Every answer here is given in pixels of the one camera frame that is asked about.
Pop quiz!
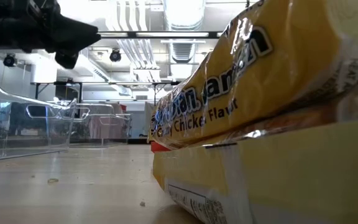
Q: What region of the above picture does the yellow Maruchan chicken ramen pack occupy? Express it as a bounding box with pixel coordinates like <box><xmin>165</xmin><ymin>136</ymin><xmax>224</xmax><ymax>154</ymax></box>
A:
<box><xmin>152</xmin><ymin>118</ymin><xmax>358</xmax><ymax>224</ymax></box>
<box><xmin>147</xmin><ymin>0</ymin><xmax>358</xmax><ymax>150</ymax></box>

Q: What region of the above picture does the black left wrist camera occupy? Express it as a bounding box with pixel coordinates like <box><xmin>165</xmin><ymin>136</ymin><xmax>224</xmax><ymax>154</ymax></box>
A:
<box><xmin>53</xmin><ymin>50</ymin><xmax>80</xmax><ymax>70</ymax></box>

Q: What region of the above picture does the clear plastic bin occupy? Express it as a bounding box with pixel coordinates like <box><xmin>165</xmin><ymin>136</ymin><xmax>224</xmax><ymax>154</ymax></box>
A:
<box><xmin>70</xmin><ymin>102</ymin><xmax>133</xmax><ymax>147</ymax></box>
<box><xmin>0</xmin><ymin>64</ymin><xmax>78</xmax><ymax>163</ymax></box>

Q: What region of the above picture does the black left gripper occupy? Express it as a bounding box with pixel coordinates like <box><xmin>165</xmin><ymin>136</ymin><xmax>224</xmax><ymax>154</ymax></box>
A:
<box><xmin>0</xmin><ymin>0</ymin><xmax>101</xmax><ymax>60</ymax></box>

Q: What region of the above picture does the red Maruchan noodle pack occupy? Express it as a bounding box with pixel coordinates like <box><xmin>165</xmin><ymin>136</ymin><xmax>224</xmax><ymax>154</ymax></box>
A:
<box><xmin>150</xmin><ymin>141</ymin><xmax>172</xmax><ymax>154</ymax></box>

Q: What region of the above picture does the black hanging camera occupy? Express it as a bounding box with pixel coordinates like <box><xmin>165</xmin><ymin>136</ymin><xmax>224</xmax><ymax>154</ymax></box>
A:
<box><xmin>109</xmin><ymin>49</ymin><xmax>122</xmax><ymax>63</ymax></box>
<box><xmin>2</xmin><ymin>53</ymin><xmax>17</xmax><ymax>68</ymax></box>

